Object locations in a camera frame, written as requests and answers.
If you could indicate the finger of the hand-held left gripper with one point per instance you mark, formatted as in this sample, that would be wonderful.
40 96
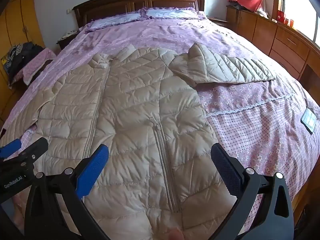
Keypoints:
11 146
35 147

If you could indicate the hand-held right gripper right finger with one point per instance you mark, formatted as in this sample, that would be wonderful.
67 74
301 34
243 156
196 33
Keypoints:
226 170

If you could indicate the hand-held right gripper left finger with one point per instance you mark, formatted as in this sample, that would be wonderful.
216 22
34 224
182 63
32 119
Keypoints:
93 167

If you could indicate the beige quilted down jacket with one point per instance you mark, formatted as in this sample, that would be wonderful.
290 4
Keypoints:
140 105

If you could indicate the pile of dark clothes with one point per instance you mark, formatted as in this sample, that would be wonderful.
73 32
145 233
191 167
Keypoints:
25 52

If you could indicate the pink floral bedspread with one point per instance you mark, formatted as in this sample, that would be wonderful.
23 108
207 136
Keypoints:
250 130

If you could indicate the pink floral cloth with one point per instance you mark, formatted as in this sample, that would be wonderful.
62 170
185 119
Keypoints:
37 62

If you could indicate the smartphone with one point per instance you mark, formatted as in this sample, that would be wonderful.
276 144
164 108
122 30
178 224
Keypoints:
308 120

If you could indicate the dark wooden nightstand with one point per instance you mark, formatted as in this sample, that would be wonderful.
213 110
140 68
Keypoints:
217 21
66 42

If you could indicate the yellow wooden wardrobe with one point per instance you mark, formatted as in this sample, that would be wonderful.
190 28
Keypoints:
22 12

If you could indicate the brown wooden cabinet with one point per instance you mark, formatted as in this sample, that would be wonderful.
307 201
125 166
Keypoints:
287 42

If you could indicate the purple frilled pillow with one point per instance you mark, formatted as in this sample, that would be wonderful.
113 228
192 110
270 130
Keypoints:
172 13
112 21

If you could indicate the red mug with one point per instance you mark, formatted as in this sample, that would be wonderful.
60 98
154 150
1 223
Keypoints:
280 16

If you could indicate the dark wooden headboard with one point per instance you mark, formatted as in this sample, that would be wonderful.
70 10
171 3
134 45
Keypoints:
150 0

